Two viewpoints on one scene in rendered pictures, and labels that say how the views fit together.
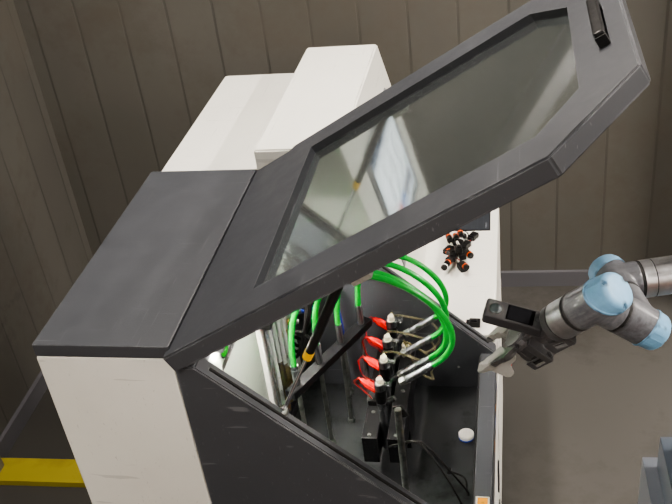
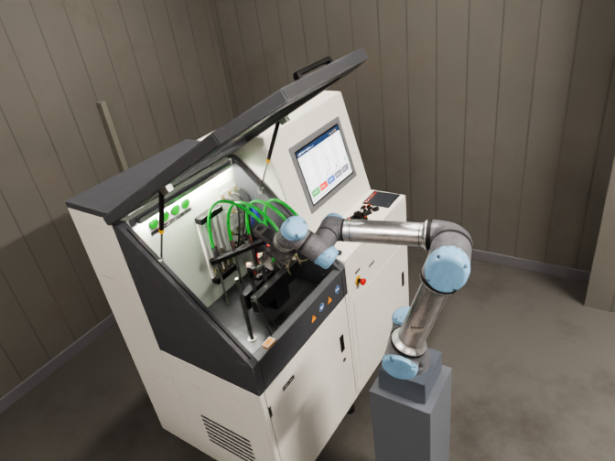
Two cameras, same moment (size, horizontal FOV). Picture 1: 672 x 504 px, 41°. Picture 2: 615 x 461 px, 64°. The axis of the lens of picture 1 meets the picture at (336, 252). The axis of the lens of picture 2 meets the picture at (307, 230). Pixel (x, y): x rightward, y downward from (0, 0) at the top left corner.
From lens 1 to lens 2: 106 cm
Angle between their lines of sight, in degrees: 21
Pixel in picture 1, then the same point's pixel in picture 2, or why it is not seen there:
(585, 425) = (455, 341)
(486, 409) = (312, 297)
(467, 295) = not seen: hidden behind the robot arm
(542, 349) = (279, 256)
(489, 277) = not seen: hidden behind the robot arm
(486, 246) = (379, 216)
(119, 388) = (96, 230)
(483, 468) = (285, 325)
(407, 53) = (406, 106)
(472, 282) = not seen: hidden behind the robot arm
